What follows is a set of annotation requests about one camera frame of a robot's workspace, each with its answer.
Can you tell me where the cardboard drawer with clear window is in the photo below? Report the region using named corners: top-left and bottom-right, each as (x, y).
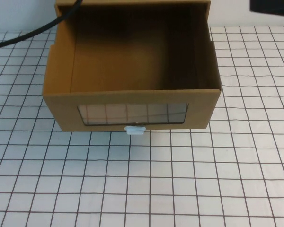
top-left (43, 4), bottom-right (222, 132)

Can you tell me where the brown cardboard box shell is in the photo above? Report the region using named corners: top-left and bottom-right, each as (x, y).
top-left (54, 0), bottom-right (214, 45)

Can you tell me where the white grid tablecloth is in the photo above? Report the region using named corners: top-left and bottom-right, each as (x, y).
top-left (0, 25), bottom-right (284, 227)

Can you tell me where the white plastic drawer handle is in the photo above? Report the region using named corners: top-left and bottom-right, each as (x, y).
top-left (124, 125), bottom-right (146, 136)

